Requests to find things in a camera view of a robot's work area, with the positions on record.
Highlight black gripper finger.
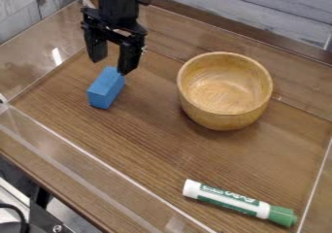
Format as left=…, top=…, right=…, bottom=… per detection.
left=118, top=41, right=144, bottom=76
left=84, top=27, right=108, bottom=63

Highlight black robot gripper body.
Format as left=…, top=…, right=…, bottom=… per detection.
left=82, top=0, right=148, bottom=45

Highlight blue rectangular block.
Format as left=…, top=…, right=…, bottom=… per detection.
left=87, top=66, right=124, bottom=109

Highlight brown wooden bowl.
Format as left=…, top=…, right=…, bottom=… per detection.
left=176, top=51, right=274, bottom=131

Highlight clear acrylic tray walls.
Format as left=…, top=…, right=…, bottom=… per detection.
left=0, top=0, right=332, bottom=233

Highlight green white dry-erase marker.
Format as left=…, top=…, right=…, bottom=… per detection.
left=183, top=179, right=298, bottom=227

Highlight black cable under table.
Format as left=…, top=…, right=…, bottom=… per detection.
left=0, top=202, right=30, bottom=226

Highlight black metal table bracket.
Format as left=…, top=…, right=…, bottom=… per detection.
left=28, top=187, right=66, bottom=233

